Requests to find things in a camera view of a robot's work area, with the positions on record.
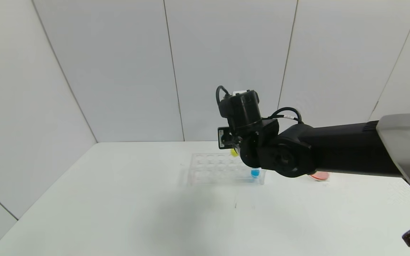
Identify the clear plastic test tube rack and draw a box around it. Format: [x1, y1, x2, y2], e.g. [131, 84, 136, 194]
[187, 152, 266, 186]

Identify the clear glass beaker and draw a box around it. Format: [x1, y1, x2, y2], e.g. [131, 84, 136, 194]
[309, 171, 331, 182]

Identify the black camera cable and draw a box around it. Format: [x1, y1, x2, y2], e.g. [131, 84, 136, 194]
[216, 85, 231, 107]

